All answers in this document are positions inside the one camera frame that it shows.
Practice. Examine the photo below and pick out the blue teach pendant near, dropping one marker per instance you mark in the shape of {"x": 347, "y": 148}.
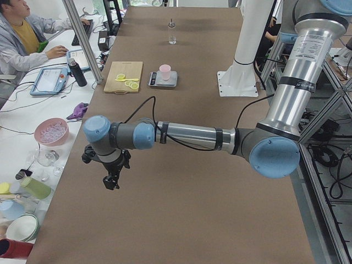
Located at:
{"x": 50, "y": 81}

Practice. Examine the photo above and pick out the purple cloth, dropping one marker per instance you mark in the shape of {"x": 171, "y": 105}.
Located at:
{"x": 79, "y": 111}

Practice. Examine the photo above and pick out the silver digital kitchen scale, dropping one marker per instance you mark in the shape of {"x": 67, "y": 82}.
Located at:
{"x": 155, "y": 80}

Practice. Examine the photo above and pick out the pink plastic cup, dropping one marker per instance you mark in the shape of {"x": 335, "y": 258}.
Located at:
{"x": 165, "y": 71}

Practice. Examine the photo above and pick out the seated person grey jacket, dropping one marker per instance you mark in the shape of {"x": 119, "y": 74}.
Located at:
{"x": 23, "y": 39}

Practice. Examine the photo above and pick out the clear glass sauce dispenser bottle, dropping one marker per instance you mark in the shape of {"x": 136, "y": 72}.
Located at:
{"x": 171, "y": 32}

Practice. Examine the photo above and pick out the lemon slice near handle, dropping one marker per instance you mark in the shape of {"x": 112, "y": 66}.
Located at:
{"x": 120, "y": 77}

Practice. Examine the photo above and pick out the bamboo cutting board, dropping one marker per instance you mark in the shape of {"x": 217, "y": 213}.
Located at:
{"x": 130, "y": 69}

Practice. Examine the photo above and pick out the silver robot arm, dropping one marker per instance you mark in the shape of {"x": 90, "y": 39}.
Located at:
{"x": 271, "y": 147}

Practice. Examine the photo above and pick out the black water bottle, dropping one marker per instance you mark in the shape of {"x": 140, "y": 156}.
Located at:
{"x": 76, "y": 72}

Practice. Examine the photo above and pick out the red cup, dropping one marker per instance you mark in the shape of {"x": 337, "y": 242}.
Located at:
{"x": 12, "y": 249}

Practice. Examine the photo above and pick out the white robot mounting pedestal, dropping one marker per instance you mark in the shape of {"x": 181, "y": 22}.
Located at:
{"x": 239, "y": 79}

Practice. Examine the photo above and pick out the blue teach pendant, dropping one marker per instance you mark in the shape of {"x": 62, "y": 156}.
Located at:
{"x": 79, "y": 56}
{"x": 50, "y": 81}

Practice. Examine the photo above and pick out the aluminium frame post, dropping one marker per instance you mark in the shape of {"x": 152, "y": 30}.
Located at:
{"x": 83, "y": 39}

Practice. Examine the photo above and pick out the green cup lying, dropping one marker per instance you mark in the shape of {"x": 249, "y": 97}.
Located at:
{"x": 36, "y": 188}

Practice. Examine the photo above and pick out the pink bowl with ice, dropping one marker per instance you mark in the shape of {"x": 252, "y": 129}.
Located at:
{"x": 52, "y": 132}

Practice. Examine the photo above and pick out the blue teach pendant far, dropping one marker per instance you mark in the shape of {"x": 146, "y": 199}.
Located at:
{"x": 79, "y": 56}

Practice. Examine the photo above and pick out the white green rimmed bowl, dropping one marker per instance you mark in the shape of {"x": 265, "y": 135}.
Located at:
{"x": 25, "y": 228}

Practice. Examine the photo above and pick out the light blue cup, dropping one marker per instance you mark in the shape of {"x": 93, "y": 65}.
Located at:
{"x": 12, "y": 210}

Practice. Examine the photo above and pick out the yellow cup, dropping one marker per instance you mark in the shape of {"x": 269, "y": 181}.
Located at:
{"x": 5, "y": 188}

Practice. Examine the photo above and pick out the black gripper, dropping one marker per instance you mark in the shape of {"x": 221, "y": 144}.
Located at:
{"x": 111, "y": 167}

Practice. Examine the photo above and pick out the clear wine glass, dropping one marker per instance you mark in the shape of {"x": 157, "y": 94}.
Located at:
{"x": 46, "y": 158}

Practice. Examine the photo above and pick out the lemon slice far end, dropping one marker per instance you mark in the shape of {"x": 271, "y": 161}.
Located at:
{"x": 135, "y": 86}

